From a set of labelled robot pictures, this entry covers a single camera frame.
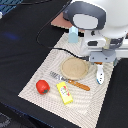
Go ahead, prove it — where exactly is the yellow butter box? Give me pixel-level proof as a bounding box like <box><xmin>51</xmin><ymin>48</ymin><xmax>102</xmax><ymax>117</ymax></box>
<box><xmin>57</xmin><ymin>82</ymin><xmax>73</xmax><ymax>104</ymax></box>

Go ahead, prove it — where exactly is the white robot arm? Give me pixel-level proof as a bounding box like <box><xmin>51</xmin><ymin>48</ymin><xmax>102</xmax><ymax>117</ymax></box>
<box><xmin>63</xmin><ymin>0</ymin><xmax>128</xmax><ymax>62</ymax></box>

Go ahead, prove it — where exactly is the pink brown mat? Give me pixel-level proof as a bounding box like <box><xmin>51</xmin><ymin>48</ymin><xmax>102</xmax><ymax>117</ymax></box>
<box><xmin>50</xmin><ymin>13</ymin><xmax>86</xmax><ymax>34</ymax></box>

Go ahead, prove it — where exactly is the beige woven placemat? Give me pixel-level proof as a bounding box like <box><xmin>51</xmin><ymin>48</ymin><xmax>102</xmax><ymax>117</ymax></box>
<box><xmin>18</xmin><ymin>32</ymin><xmax>122</xmax><ymax>128</ymax></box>

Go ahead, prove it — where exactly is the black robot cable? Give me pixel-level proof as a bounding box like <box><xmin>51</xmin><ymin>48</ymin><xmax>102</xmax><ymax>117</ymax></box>
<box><xmin>35</xmin><ymin>0</ymin><xmax>91</xmax><ymax>62</ymax></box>

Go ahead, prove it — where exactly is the red toy tomato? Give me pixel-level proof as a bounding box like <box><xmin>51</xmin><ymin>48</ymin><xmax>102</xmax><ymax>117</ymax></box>
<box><xmin>36</xmin><ymin>80</ymin><xmax>50</xmax><ymax>94</ymax></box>

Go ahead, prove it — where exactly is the wooden handled fork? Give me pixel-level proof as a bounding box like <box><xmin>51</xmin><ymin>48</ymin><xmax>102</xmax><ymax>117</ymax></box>
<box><xmin>50</xmin><ymin>71</ymin><xmax>90</xmax><ymax>91</ymax></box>

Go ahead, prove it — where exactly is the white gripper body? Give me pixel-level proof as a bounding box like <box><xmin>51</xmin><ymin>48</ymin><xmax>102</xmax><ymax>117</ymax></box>
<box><xmin>80</xmin><ymin>30</ymin><xmax>128</xmax><ymax>62</ymax></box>

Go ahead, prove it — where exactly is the blue milk carton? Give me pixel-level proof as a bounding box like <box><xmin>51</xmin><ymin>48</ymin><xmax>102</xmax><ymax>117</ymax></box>
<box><xmin>68</xmin><ymin>26</ymin><xmax>78</xmax><ymax>43</ymax></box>

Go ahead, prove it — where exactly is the round wooden plate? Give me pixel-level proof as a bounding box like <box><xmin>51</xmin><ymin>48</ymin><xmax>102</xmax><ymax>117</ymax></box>
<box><xmin>60</xmin><ymin>57</ymin><xmax>88</xmax><ymax>80</ymax></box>

